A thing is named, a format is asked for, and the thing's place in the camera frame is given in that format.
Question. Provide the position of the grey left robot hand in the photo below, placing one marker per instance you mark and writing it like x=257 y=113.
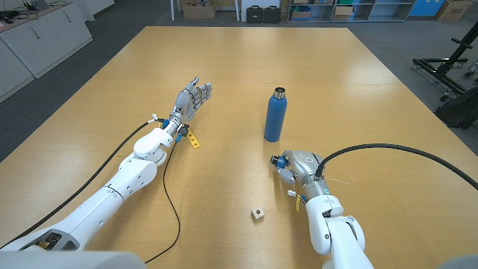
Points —
x=188 y=102

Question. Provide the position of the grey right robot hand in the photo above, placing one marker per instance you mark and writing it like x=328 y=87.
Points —
x=304 y=164

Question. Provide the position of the blue bottle cap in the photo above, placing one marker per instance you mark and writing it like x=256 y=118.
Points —
x=278 y=161

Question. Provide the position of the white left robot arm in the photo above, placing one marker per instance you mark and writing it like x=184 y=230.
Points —
x=101 y=205

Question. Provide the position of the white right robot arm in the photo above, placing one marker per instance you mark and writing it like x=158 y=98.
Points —
x=336 y=235

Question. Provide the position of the blue metal bottle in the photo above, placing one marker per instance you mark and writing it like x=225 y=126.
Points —
x=275 y=119

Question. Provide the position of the small wooden block with hole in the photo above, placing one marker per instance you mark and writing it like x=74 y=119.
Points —
x=257 y=214

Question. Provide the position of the yellow perforated plastic strip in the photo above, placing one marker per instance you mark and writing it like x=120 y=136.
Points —
x=194 y=141

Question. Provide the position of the cardboard box on floor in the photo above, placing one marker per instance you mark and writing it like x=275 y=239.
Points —
x=198 y=12

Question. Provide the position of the black hard case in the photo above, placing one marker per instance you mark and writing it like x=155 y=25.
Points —
x=272 y=15
x=255 y=15

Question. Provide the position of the white board behind cases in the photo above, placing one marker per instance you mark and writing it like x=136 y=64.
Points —
x=261 y=2

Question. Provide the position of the small cardboard box in shelf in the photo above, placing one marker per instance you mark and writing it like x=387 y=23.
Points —
x=343 y=13

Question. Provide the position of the white cabinet row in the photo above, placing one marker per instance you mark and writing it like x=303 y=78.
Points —
x=37 y=41

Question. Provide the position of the grey metal shelf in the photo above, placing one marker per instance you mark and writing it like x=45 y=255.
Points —
x=384 y=16

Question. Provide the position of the black metal stand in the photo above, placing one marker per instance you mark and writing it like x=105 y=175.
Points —
x=444 y=69

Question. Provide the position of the blue panel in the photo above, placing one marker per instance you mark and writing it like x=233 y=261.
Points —
x=424 y=7

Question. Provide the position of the large cardboard box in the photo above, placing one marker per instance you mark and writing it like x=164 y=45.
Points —
x=453 y=10

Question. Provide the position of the white table frame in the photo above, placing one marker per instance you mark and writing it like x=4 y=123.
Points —
x=173 y=9

